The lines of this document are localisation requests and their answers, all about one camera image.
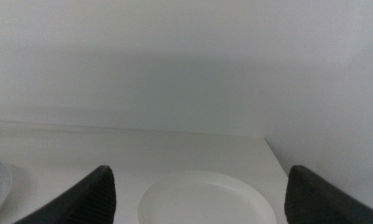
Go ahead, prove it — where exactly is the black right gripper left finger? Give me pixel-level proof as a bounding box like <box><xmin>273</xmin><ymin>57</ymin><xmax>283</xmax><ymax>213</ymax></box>
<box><xmin>14</xmin><ymin>164</ymin><xmax>117</xmax><ymax>224</ymax></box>

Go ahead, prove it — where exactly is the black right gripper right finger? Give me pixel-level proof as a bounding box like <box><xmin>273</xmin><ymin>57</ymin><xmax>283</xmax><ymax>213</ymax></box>
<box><xmin>284</xmin><ymin>164</ymin><xmax>373</xmax><ymax>224</ymax></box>

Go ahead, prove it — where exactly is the white shallow bowl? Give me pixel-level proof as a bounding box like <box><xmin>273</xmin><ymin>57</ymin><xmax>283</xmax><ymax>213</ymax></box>
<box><xmin>137</xmin><ymin>170</ymin><xmax>278</xmax><ymax>224</ymax></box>

